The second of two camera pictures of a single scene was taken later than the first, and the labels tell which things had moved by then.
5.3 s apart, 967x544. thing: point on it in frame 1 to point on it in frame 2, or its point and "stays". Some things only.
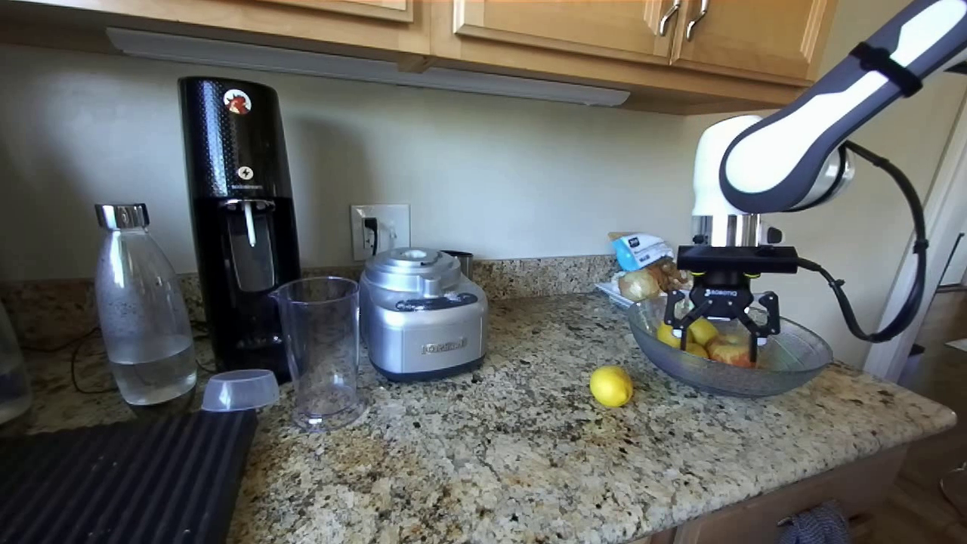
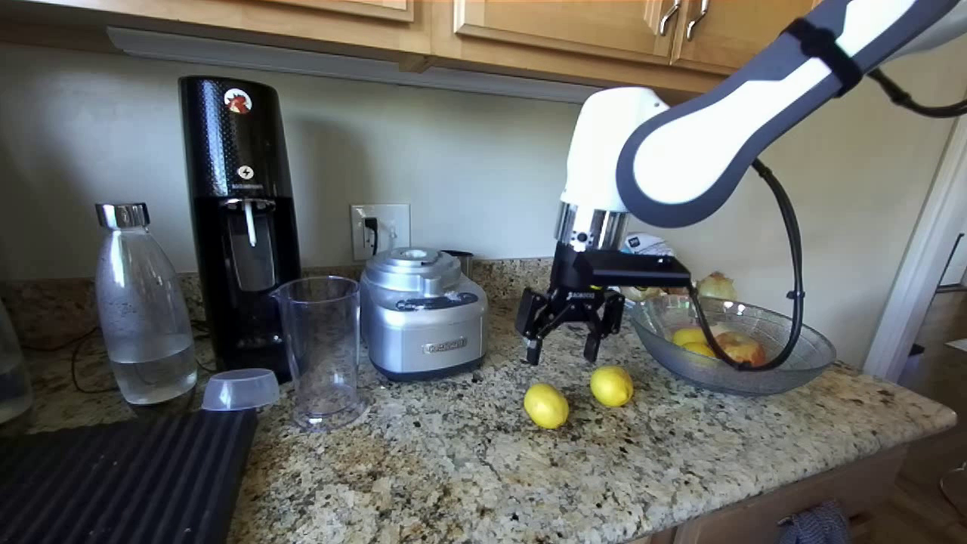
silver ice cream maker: x=419 y=316 stays
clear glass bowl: x=781 y=362 stays
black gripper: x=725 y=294 to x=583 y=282
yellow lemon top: x=613 y=387 stays
